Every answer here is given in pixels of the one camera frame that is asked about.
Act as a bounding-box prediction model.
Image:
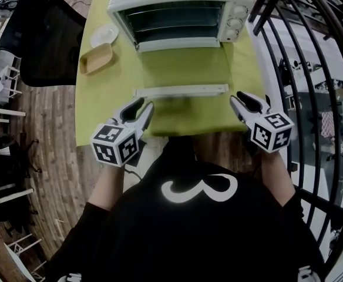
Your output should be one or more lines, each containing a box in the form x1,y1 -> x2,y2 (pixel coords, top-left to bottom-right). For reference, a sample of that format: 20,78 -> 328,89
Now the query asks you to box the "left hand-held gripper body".
90,112 -> 144,168

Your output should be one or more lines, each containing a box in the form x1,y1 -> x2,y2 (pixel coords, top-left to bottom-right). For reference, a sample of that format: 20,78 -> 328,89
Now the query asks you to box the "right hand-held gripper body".
246,112 -> 295,153

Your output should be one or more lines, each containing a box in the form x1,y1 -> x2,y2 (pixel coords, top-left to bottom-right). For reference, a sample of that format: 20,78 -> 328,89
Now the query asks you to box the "glass toaster oven door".
133,41 -> 230,100

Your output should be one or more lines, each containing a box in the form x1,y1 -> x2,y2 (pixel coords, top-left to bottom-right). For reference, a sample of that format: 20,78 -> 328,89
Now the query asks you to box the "person's right forearm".
259,150 -> 297,206

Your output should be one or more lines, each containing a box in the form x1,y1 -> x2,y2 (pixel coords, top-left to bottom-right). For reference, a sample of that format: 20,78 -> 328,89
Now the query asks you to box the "person's left forearm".
88,159 -> 129,212

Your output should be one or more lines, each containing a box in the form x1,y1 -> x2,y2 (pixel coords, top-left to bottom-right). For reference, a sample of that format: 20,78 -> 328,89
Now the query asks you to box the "green tablecloth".
75,0 -> 267,149

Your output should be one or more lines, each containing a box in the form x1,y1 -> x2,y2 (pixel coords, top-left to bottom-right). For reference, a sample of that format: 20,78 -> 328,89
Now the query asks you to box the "black metal railing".
247,0 -> 343,277

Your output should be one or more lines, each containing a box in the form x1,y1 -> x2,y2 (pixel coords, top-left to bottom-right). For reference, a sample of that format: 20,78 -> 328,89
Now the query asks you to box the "tan rectangular baking tray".
79,43 -> 114,76

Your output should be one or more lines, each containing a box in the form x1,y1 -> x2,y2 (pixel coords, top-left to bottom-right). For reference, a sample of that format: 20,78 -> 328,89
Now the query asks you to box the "white round plate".
90,23 -> 120,49

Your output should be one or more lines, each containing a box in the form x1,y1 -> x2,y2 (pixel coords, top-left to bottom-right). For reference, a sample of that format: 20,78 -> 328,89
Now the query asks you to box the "black mesh office chair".
0,0 -> 88,88

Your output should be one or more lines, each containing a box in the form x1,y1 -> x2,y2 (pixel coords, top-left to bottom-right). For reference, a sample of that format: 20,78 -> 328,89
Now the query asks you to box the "white wooden stool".
0,105 -> 27,135

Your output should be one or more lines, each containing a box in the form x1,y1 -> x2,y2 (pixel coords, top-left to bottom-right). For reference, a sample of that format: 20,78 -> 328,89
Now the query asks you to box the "person's black printed shirt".
44,135 -> 327,282

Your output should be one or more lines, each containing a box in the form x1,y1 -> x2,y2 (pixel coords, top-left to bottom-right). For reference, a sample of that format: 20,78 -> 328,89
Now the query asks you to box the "white slatted chair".
0,53 -> 23,100

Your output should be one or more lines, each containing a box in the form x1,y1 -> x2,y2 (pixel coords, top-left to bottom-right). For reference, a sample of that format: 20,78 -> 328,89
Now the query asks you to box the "black cable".
123,167 -> 144,180

